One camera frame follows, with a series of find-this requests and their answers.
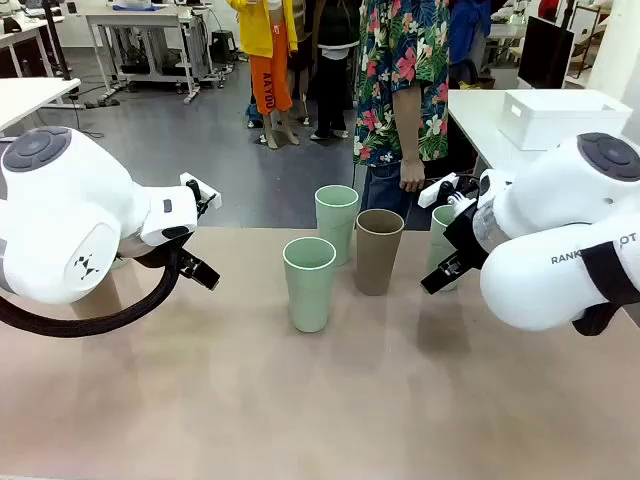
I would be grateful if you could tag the white side table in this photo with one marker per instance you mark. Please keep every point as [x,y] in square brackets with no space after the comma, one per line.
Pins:
[25,97]

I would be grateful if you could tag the black stand pole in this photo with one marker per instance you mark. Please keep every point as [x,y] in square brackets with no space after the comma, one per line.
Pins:
[56,45]

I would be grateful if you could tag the black office chair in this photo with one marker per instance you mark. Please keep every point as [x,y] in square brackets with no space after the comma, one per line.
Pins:
[470,75]

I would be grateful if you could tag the mannequin with black clothes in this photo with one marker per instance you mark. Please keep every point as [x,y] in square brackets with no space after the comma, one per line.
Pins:
[332,60]

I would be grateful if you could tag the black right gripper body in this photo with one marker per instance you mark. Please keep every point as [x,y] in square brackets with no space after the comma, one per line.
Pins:
[465,240]

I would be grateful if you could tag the person left forearm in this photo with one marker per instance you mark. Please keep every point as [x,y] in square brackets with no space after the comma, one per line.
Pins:
[407,125]

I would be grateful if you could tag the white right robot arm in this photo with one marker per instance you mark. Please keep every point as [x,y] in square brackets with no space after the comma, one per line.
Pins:
[550,240]

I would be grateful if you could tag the floral shirt person torso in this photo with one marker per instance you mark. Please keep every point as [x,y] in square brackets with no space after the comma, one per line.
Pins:
[380,75]

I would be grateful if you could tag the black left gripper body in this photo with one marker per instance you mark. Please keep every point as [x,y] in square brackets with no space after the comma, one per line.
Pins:
[187,260]

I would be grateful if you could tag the white desk with dark items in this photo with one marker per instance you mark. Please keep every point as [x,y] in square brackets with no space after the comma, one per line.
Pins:
[25,35]

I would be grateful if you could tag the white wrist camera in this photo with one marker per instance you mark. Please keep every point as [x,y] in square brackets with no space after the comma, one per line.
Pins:
[207,199]
[437,190]

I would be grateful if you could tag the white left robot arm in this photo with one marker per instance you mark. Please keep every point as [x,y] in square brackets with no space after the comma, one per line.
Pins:
[65,210]

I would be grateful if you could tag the white plastic storage basket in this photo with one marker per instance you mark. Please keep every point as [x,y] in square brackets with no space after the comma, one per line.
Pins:
[560,120]

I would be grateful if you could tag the white metal frame desk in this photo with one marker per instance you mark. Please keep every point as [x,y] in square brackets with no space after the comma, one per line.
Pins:
[145,30]

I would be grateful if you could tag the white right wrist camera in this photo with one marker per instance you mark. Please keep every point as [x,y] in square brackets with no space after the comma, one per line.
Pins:
[437,190]

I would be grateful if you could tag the black stool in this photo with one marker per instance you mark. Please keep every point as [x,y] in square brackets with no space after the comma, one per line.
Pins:
[223,45]

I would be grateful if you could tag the blue hanging jacket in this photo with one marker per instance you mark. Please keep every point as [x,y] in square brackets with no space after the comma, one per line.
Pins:
[467,30]

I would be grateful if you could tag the black computer monitor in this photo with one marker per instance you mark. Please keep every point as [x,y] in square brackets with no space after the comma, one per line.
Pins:
[545,52]

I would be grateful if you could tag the person dark blue jeans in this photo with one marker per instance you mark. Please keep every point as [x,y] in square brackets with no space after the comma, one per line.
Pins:
[382,192]

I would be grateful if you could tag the person left hand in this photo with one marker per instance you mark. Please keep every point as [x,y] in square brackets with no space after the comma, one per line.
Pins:
[412,176]

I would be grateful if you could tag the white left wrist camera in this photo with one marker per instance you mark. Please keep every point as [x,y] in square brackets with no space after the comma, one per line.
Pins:
[207,199]

